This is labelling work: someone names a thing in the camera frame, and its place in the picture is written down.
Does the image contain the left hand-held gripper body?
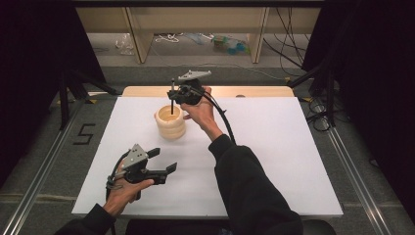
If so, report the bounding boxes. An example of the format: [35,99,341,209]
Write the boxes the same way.
[114,143,168,186]

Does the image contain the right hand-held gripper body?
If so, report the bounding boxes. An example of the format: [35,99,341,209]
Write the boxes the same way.
[172,70,212,107]

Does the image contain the black pen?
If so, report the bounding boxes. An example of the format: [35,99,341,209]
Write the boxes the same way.
[169,77,176,117]

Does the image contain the person's right hand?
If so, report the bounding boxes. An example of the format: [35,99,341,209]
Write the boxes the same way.
[180,85,225,142]

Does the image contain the person's left hand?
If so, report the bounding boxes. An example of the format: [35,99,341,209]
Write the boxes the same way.
[103,162,156,218]

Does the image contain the coloured plastic bottles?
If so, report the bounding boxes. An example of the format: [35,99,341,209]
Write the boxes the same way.
[210,34,252,56]

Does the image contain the light wooden shelf unit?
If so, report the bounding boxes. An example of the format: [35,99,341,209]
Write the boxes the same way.
[76,6,323,65]

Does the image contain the clear plastic bag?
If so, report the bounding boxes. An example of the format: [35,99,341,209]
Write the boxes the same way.
[114,32,136,56]

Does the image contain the black tripod stand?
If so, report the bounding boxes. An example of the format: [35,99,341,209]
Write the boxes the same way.
[286,64,338,129]
[58,68,119,131]

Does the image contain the white table board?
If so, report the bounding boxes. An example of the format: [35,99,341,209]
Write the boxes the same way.
[70,96,345,219]

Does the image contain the black curtain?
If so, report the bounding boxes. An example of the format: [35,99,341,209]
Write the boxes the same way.
[0,0,109,189]
[300,0,415,227]

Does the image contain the left hand-held gripper black cable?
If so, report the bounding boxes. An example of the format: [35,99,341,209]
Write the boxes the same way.
[105,150,132,201]

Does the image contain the hand-held gripper black cable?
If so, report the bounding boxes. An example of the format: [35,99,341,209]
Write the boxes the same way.
[186,85,237,146]
[105,150,132,201]

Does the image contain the right hand-held gripper black cable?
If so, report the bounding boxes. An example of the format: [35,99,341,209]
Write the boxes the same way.
[186,85,237,146]

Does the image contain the white rope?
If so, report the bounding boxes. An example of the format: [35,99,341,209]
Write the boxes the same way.
[154,32,184,44]

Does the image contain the aluminium floor rail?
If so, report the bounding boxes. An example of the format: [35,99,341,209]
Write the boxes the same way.
[1,100,86,235]
[327,125,393,235]

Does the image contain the hanging black cables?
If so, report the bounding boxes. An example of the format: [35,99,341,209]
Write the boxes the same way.
[262,7,310,71]

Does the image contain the coiled black floor cable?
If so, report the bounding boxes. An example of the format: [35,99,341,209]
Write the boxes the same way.
[305,97,331,133]

